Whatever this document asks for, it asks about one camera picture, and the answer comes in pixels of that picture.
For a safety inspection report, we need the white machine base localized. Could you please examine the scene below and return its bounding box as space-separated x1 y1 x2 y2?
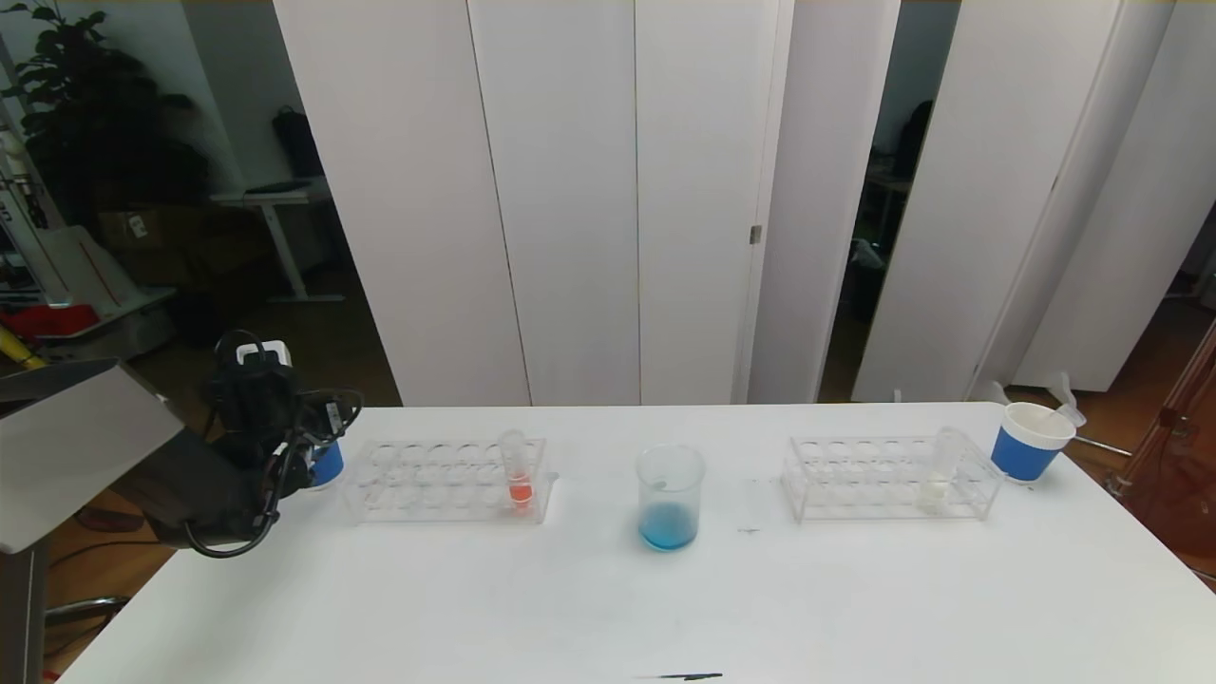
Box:
0 226 180 367

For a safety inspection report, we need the black floor cable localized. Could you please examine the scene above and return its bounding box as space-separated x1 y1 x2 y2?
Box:
47 540 186 580

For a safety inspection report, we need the pale yellow pigment test tube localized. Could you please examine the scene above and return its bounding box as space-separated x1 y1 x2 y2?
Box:
917 426 965 516

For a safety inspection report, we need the clear plastic beaker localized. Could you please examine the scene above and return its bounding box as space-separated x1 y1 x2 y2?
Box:
635 444 707 554

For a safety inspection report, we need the white office desk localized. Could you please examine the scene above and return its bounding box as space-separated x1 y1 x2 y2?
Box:
211 180 348 307

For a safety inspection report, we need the white upright machine column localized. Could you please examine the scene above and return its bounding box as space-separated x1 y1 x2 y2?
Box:
0 123 48 305

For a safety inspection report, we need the clear acrylic test tube rack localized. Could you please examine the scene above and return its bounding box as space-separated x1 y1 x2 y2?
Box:
781 435 1005 523
340 437 560 525

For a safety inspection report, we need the reddish brown metal stand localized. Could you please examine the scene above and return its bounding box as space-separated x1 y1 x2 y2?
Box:
1107 318 1216 580

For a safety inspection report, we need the white folding partition screen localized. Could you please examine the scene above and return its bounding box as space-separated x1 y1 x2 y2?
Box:
850 0 1216 414
275 0 901 408

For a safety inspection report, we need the black bag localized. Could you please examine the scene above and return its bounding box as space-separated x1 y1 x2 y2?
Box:
274 108 327 183

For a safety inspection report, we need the grey metal floor bar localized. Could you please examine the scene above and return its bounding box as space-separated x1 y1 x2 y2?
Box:
46 597 131 628

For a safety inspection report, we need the blue sleeved white paper cup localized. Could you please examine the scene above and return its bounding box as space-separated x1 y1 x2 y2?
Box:
306 439 346 492
989 403 1076 485

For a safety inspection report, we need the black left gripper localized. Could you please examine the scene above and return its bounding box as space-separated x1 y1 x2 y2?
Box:
302 394 354 440

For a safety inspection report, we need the yellow tool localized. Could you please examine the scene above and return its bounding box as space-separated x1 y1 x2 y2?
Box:
0 326 47 370

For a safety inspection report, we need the red pigment test tube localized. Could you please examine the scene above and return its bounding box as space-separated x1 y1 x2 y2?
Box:
501 429 536 509
1043 373 1087 430

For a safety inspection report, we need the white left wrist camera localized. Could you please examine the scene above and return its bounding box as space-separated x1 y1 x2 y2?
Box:
235 339 292 369

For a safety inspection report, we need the dark green potted plant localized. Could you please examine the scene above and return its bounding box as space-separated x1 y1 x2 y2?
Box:
0 0 212 229

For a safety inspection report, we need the brown cardboard box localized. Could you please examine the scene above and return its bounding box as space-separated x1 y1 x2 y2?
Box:
98 209 196 256

